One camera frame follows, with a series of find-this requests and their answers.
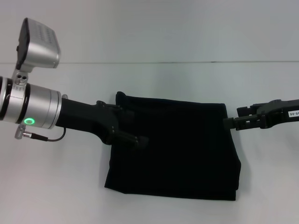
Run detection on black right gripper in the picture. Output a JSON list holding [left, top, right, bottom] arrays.
[[223, 98, 299, 131]]

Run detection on left gripper cable with plug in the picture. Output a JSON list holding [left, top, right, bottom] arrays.
[[14, 124, 67, 142]]

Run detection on black shirt with white print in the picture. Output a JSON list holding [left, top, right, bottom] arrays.
[[103, 91, 242, 202]]

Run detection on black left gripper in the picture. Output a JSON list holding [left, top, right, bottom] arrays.
[[54, 97, 150, 149]]

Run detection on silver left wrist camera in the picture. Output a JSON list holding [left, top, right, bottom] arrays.
[[13, 18, 62, 91]]

